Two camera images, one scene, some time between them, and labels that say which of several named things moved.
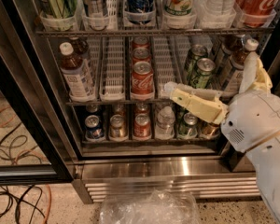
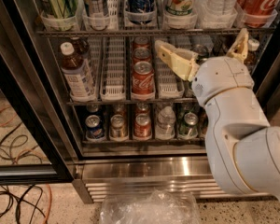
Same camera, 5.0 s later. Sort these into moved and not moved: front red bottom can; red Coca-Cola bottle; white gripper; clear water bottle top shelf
Moved: white gripper
Not moved: red Coca-Cola bottle; clear water bottle top shelf; front red bottom can
